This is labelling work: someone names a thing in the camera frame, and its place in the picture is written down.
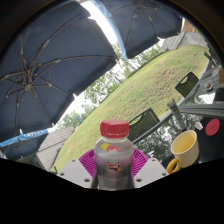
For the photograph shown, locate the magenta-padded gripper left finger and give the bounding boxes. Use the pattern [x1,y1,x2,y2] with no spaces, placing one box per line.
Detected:
[57,148,98,190]

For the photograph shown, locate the grey squeeze tube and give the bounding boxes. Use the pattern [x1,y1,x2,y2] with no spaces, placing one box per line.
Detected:
[166,98,186,131]

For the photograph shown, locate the small round ashtray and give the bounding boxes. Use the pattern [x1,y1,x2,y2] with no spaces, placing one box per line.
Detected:
[204,82,214,93]

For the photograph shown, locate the grey wooden shed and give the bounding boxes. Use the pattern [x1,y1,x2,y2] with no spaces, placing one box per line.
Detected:
[35,125,76,172]
[160,30,209,52]

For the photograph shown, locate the flat round red coaster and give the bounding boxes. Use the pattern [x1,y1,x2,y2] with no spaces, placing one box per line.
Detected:
[204,118,221,137]

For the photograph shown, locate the clear red-capped drink bottle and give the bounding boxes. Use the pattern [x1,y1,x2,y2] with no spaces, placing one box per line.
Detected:
[92,119,136,191]

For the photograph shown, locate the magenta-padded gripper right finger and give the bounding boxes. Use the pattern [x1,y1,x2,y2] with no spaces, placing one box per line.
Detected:
[131,148,169,189]

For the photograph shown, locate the dark mesh-back patio chair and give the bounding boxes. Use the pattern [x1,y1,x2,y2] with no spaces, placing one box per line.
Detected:
[174,71,200,99]
[128,107,162,144]

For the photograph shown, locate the large navy patio umbrella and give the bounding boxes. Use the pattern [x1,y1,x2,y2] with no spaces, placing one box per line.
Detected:
[0,4,119,134]

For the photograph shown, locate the navy umbrella with blue band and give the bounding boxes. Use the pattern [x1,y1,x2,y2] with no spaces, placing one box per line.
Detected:
[0,128,54,161]

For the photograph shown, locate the yellow ceramic mug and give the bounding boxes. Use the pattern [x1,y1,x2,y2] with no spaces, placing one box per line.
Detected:
[165,129,200,175]

